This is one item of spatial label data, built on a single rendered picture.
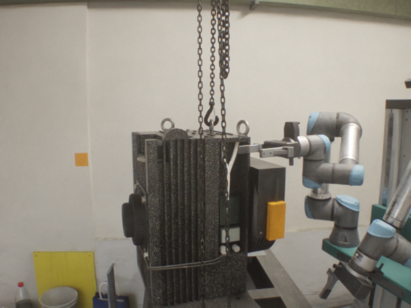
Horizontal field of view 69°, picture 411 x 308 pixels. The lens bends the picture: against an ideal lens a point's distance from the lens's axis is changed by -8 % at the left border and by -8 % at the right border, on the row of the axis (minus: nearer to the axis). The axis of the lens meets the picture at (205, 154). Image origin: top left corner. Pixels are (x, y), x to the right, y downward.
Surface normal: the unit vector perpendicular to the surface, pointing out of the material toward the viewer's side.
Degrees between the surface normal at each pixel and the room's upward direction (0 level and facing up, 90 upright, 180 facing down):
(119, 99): 90
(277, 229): 90
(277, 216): 90
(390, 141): 90
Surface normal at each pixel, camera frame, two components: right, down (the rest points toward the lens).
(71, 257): 0.11, 0.08
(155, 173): 0.33, 0.13
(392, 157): -0.95, 0.04
